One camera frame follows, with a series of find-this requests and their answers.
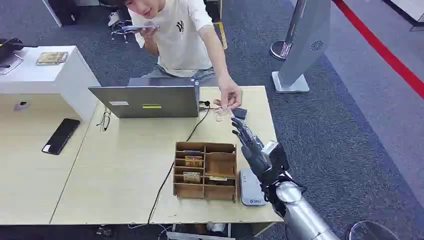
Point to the person's left hand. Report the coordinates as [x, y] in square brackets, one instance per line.
[230, 92]

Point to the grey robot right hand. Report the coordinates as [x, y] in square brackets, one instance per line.
[255, 157]

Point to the person's right hand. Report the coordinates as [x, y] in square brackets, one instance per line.
[149, 32]

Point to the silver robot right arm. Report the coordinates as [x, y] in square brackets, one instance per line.
[303, 215]

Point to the small black usb hub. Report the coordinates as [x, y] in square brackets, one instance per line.
[239, 113]

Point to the chrome stool base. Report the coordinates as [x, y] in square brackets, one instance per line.
[121, 31]

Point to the flat grey white device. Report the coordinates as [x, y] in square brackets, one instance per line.
[250, 188]

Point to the person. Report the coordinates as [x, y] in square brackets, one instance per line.
[180, 39]

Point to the wooden card sorting box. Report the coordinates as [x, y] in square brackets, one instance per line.
[220, 164]

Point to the white shoe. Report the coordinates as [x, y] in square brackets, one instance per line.
[113, 19]

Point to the pale card lying flat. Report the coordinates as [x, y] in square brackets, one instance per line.
[218, 178]

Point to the grey laptop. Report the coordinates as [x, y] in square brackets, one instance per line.
[149, 101]

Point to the white box under desk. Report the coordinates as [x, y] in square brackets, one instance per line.
[216, 227]

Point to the black cabinet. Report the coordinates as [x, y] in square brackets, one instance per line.
[64, 11]

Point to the grey standing kiosk panel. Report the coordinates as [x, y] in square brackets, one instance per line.
[306, 46]

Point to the black-framed eyeglasses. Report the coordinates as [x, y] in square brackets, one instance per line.
[105, 121]

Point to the pack of golden cards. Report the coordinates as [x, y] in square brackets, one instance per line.
[52, 58]

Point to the white cabinet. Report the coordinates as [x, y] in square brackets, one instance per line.
[46, 79]

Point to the black smartphone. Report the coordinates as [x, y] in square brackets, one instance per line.
[60, 136]

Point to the clear acrylic stand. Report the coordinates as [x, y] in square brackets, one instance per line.
[10, 64]

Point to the black power strip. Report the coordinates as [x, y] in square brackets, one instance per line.
[104, 232]

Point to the white platform edge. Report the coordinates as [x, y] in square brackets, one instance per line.
[409, 11]

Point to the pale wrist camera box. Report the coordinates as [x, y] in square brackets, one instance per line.
[276, 155]

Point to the chrome stanchion post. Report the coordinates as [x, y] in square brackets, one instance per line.
[286, 46]

